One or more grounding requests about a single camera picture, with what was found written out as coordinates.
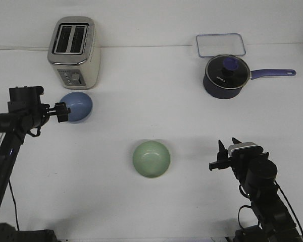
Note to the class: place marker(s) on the blue bowl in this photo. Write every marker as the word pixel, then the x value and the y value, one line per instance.
pixel 80 105

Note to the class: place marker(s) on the glass pot lid blue knob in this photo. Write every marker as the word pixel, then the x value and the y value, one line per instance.
pixel 226 65

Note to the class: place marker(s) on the dark blue saucepan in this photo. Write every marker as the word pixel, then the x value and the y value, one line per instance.
pixel 231 86

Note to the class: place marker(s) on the green bowl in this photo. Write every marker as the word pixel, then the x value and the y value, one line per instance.
pixel 151 159

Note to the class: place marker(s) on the silver two-slot toaster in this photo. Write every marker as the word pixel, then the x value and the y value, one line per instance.
pixel 74 52

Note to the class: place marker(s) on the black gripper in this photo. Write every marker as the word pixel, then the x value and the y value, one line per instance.
pixel 223 162
pixel 59 109

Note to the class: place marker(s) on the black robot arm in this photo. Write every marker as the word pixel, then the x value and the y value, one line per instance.
pixel 26 115
pixel 257 182

